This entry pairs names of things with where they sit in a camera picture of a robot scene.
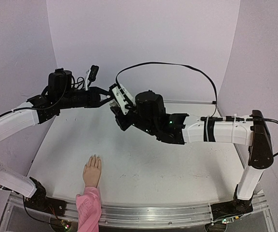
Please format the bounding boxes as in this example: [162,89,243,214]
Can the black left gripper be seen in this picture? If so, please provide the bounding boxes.
[59,86,117,110]

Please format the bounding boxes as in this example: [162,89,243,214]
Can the clear nail polish bottle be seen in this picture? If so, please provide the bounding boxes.
[110,101,117,107]

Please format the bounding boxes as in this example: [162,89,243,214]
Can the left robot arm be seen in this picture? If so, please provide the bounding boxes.
[0,65,113,217]

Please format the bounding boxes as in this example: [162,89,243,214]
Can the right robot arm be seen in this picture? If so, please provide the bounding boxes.
[110,87,274,223]

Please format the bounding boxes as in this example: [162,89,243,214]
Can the mannequin hand with nails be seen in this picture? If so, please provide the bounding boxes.
[83,155,102,188]

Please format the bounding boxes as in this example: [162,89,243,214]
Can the pink sleeve cloth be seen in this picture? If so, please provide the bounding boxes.
[76,187,102,232]

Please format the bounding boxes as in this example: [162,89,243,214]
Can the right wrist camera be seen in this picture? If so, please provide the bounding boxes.
[109,84,136,115]

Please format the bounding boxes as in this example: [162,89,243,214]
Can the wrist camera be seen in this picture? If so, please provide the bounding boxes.
[109,84,136,115]
[84,65,99,90]

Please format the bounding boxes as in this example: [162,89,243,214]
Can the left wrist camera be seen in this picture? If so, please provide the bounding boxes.
[84,65,99,90]

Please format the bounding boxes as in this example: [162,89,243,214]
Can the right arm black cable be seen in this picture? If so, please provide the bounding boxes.
[114,61,278,158]

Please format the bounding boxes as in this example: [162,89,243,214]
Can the aluminium front frame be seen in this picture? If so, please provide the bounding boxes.
[0,192,276,232]

